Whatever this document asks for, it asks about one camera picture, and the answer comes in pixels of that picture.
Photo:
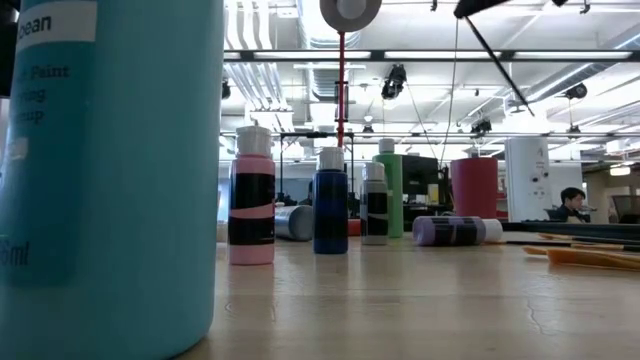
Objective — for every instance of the purple paint bottle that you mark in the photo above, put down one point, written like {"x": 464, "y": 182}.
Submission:
{"x": 450, "y": 231}

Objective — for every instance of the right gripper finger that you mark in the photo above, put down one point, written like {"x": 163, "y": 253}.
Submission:
{"x": 480, "y": 6}

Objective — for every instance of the blue paint bottle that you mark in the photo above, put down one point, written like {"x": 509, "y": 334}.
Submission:
{"x": 330, "y": 200}

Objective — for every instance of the black table frame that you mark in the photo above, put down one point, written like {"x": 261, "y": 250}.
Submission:
{"x": 575, "y": 230}

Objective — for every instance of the pink paint bottle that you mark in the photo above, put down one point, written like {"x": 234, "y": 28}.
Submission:
{"x": 251, "y": 170}

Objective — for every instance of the black ceiling spotlight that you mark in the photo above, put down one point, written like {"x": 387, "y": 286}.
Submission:
{"x": 394, "y": 80}
{"x": 576, "y": 91}
{"x": 226, "y": 89}
{"x": 481, "y": 126}

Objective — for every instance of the dark grey large paint bottle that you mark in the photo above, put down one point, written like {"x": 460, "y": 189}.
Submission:
{"x": 296, "y": 223}

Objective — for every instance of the black background monitor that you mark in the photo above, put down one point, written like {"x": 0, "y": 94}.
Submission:
{"x": 420, "y": 175}

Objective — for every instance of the light grey paint bottle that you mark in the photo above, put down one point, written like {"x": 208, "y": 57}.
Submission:
{"x": 374, "y": 210}

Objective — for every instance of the person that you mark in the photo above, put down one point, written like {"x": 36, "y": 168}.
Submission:
{"x": 570, "y": 202}

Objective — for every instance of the green large paint bottle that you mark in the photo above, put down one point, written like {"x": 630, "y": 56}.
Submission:
{"x": 396, "y": 200}

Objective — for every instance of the red plastic cup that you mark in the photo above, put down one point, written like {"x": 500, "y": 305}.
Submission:
{"x": 474, "y": 187}

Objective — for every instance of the teal large paint bottle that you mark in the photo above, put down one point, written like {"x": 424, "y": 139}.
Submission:
{"x": 125, "y": 175}

